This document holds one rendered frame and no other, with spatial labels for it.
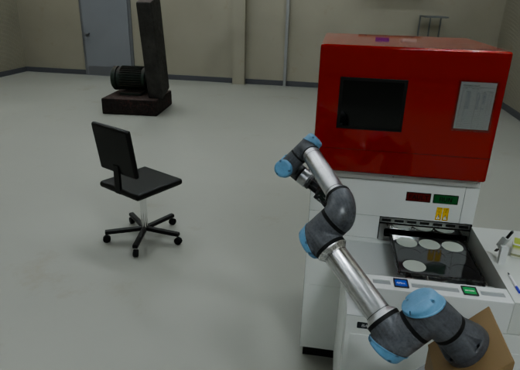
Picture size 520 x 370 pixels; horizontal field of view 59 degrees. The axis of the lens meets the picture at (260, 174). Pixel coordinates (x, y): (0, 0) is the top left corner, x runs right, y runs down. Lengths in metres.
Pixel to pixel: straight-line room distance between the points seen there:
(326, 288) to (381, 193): 0.64
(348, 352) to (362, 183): 0.81
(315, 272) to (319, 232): 1.02
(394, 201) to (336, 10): 9.05
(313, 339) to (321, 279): 0.42
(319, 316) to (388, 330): 1.28
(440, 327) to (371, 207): 1.04
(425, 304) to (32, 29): 12.91
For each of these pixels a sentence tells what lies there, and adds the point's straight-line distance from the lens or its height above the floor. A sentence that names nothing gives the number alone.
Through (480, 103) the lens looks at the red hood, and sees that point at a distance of 2.29.
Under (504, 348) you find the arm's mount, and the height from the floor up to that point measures 1.10.
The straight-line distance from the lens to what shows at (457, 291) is 2.01.
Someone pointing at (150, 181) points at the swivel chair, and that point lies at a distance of 3.94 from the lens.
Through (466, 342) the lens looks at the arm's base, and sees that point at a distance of 1.56.
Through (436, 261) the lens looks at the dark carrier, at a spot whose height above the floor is 0.90.
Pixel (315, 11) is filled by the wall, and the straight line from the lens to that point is 11.23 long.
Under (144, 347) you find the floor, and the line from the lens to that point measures 3.08.
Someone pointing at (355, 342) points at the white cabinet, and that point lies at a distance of 2.07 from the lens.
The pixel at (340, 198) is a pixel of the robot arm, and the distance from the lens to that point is 1.62.
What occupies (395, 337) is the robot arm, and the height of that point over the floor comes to 1.06.
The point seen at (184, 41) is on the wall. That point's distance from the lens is 11.87.
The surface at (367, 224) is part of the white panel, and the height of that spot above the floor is 0.92.
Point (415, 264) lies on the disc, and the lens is 2.23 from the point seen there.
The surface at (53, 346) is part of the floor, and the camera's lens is 3.23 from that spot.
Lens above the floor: 2.01
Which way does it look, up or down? 21 degrees down
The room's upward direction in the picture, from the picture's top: 2 degrees clockwise
